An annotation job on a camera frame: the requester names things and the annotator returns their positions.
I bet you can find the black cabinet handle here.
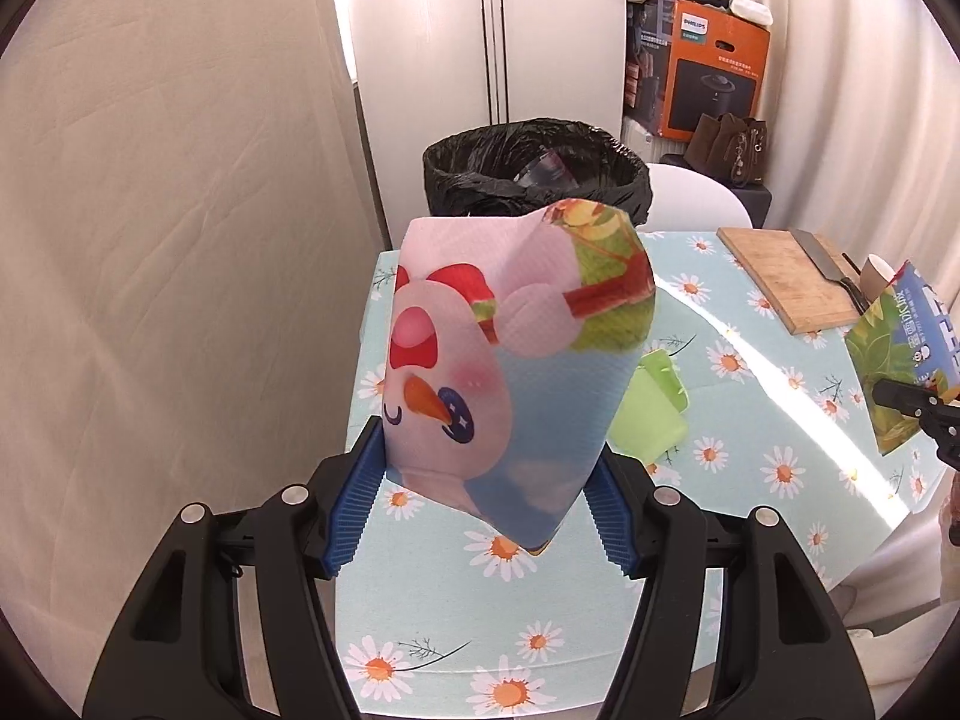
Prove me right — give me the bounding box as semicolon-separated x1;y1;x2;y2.
491;0;515;125
475;0;497;125

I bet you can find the white curtain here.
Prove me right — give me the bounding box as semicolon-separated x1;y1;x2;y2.
757;0;960;293

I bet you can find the beige curtain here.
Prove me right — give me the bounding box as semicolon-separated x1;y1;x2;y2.
0;0;391;691

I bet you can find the snowman print paper cup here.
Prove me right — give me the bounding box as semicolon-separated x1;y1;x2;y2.
381;197;657;550

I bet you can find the orange cardboard box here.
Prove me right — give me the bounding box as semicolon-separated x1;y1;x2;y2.
625;0;772;140

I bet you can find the cleaver knife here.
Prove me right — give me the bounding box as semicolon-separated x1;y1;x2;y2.
793;231;871;316

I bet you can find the green snack packet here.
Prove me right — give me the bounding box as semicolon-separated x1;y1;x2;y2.
844;261;960;458

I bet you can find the white chair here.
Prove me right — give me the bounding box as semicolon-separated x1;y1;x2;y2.
645;163;751;232

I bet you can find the white cabinet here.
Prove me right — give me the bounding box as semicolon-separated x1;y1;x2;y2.
345;0;627;248

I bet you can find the green plastic container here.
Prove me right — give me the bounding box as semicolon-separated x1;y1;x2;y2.
607;349;689;460

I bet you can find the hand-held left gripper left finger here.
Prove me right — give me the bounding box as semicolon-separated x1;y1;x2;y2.
82;414;391;720

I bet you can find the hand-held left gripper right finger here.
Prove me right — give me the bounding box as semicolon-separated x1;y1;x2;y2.
585;450;875;720

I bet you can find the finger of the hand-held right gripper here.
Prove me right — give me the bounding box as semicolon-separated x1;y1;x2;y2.
870;379;942;421

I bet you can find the person's right forearm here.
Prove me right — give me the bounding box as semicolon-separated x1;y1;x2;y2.
936;476;960;548

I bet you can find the bin with black bag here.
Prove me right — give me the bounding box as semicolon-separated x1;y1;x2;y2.
422;118;650;226

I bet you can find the brown handbag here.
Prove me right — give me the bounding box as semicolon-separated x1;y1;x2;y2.
686;112;770;188

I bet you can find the beige mug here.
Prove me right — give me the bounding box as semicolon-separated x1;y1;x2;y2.
859;255;897;302

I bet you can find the wooden cutting board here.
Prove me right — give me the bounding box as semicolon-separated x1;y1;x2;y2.
716;227;878;335

